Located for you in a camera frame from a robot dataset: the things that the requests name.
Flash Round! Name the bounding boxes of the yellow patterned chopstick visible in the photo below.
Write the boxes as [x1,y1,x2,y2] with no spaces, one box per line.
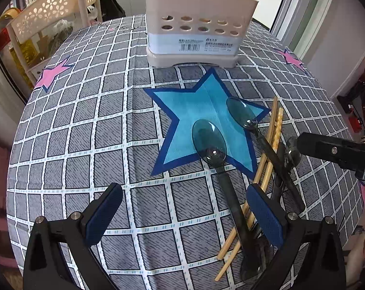
[215,107,284,282]

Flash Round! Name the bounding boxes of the dark brown wooden chopstick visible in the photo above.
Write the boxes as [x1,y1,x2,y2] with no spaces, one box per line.
[217,96,277,259]

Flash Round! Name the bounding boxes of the grey checked tablecloth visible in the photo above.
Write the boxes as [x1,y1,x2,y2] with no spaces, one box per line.
[7,15,351,289]

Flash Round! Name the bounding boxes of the pink plastic utensil holder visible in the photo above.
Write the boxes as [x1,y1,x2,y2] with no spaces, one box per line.
[146,0,258,68]

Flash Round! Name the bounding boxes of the beige perforated storage trolley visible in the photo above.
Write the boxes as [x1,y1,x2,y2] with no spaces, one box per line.
[6,0,102,85]

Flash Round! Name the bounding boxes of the black jacket on trolley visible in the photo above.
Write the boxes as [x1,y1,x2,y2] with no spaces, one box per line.
[100,0,126,22]

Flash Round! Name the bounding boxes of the red decorations by wall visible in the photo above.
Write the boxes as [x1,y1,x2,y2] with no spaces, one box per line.
[337,70,365,142]

